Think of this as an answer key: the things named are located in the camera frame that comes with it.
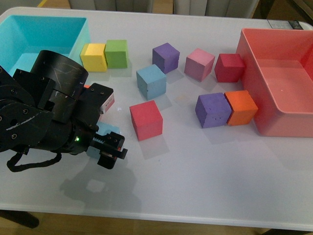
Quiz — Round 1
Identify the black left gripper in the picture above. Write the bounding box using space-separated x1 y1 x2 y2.
70 121 128 169

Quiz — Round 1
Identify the pink foam block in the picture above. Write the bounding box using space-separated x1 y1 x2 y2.
184 48 215 82

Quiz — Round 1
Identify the light blue foam block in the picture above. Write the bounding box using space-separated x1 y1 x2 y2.
136 64 167 100
87 121 121 160

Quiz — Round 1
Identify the purple foam block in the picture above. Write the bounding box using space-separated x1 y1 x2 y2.
195 93 232 128
152 43 180 74

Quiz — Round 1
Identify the turquoise plastic bin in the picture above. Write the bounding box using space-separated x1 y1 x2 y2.
0 15 90 75

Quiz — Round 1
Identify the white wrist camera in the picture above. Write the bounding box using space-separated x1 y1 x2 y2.
100 94 114 115

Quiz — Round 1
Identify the yellow foam block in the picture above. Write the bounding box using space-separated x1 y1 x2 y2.
80 43 108 72

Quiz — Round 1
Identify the black cable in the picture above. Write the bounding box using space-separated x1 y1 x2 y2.
6 151 62 173

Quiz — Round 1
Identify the table label sticker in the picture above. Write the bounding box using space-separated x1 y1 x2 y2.
267 20 305 30

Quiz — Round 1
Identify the purple foam block far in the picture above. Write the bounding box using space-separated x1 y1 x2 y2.
152 43 180 74

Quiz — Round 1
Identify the green foam block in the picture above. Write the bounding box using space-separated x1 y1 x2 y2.
105 40 128 69

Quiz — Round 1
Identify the dark red foam block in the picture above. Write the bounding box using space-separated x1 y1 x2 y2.
214 53 245 83

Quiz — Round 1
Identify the grey chair left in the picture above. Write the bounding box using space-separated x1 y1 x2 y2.
69 0 154 13

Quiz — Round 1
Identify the salmon plastic bin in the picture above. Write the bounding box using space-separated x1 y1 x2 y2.
236 28 313 138

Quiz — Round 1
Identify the grey chair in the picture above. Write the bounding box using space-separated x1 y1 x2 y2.
69 0 154 13
174 0 259 18

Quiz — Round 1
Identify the purple foam block near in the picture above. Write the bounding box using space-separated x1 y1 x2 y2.
195 93 232 128

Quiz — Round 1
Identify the black table leg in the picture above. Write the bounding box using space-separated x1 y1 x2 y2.
0 210 40 229

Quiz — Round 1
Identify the grey chair right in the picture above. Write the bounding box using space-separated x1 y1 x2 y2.
174 0 259 18

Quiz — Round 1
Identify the orange foam block near salmon bin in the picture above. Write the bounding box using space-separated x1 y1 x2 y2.
224 90 258 126

